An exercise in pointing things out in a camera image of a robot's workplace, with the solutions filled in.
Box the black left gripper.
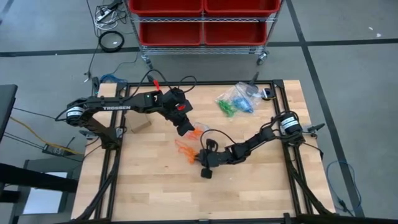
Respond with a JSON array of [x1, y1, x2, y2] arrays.
[[161, 88, 196, 137]]

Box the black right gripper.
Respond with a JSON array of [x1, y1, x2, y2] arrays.
[[196, 138, 233, 180]]

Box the orange rubber bands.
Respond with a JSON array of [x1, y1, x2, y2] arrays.
[[174, 139, 200, 165], [187, 128, 205, 140]]

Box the green rubber band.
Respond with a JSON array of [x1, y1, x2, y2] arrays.
[[217, 99, 237, 118]]

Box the small cardboard box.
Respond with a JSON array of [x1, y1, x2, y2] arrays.
[[126, 113, 152, 134]]

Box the cart caster wheel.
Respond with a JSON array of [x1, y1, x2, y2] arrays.
[[256, 51, 269, 66], [141, 54, 155, 72]]

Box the red plastic bin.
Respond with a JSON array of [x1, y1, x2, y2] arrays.
[[138, 21, 203, 47], [203, 21, 268, 47], [204, 0, 282, 17], [128, 0, 205, 17]]

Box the grey metal clamp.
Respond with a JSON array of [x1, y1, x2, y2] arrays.
[[78, 129, 99, 140]]

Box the black device green light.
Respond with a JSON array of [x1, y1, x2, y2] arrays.
[[91, 76, 101, 100]]

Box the black power adapter box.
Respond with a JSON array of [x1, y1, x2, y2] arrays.
[[42, 142, 75, 157]]

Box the white power strip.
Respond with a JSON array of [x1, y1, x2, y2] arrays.
[[95, 9, 112, 22]]

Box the grey metal stand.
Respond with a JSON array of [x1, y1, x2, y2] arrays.
[[9, 157, 82, 224]]

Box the black beam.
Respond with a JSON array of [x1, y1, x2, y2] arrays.
[[0, 162, 79, 194]]

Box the black desk top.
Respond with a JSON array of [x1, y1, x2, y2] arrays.
[[0, 83, 19, 144]]

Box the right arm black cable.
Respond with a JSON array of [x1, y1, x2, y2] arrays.
[[200, 128, 238, 152]]

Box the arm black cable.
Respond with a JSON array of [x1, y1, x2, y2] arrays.
[[200, 128, 238, 152], [129, 68, 198, 98]]

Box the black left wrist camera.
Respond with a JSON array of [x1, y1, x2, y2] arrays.
[[163, 88, 186, 105]]

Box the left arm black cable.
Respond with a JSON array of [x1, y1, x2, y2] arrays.
[[129, 68, 198, 98]]

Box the black aluminium table frame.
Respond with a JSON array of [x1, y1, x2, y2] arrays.
[[73, 79, 336, 224]]

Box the chrome wire shelf cart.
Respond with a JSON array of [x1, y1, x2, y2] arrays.
[[123, 0, 283, 67]]

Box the coiled blue cable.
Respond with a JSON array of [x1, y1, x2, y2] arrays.
[[99, 73, 128, 85]]

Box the black round floor ring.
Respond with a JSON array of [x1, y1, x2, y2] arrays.
[[98, 30, 125, 53]]

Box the looped blue floor cable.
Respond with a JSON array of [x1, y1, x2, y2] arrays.
[[325, 159, 363, 216]]

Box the white cable bundle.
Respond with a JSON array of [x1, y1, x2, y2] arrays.
[[93, 2, 129, 31]]

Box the thin black floor cable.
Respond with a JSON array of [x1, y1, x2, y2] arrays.
[[12, 107, 60, 121]]

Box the yellow floor cable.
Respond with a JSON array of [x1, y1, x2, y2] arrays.
[[9, 116, 85, 156]]

